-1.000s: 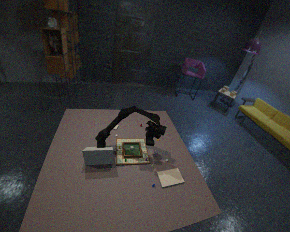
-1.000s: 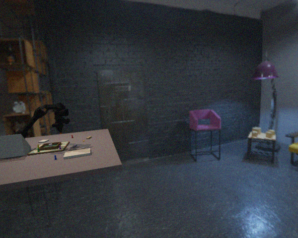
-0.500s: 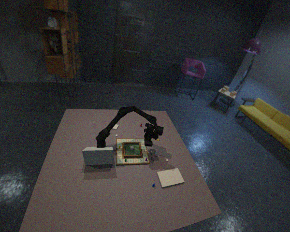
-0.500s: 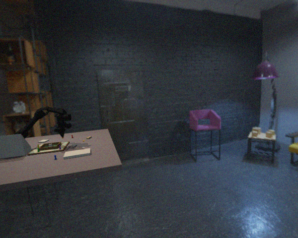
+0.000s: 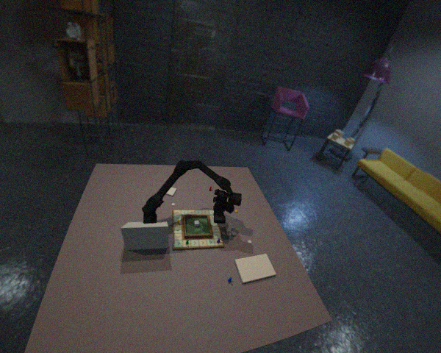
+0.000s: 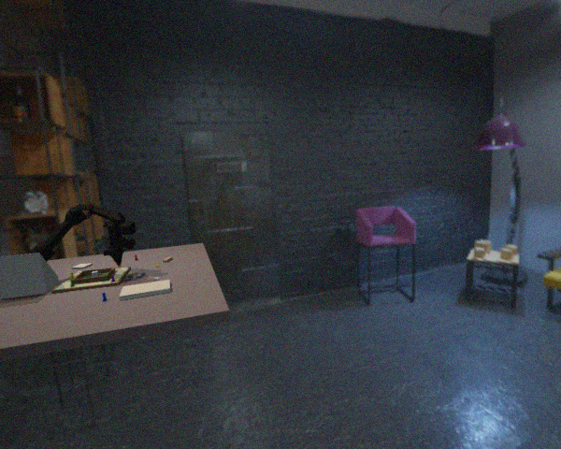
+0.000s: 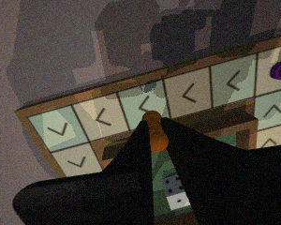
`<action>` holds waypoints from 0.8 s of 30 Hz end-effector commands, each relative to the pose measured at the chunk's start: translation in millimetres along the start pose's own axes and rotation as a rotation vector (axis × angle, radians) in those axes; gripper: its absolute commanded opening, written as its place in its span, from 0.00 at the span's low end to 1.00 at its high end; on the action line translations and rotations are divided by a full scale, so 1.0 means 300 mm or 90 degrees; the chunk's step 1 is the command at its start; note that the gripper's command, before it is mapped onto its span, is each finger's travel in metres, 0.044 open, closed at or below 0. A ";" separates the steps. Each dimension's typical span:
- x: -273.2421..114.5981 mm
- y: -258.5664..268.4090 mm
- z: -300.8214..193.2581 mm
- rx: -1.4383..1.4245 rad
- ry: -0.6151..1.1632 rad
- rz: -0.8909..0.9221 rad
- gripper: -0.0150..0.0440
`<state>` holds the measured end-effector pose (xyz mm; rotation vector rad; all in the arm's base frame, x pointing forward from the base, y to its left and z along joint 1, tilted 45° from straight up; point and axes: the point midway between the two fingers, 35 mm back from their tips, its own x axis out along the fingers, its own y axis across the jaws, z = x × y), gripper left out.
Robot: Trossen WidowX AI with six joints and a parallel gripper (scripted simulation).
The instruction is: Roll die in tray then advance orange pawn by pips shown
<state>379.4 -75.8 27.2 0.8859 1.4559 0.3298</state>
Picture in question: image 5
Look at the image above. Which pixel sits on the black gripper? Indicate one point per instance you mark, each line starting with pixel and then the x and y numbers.
pixel 218 212

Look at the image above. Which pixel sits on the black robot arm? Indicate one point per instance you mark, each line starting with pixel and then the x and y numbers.
pixel 149 216

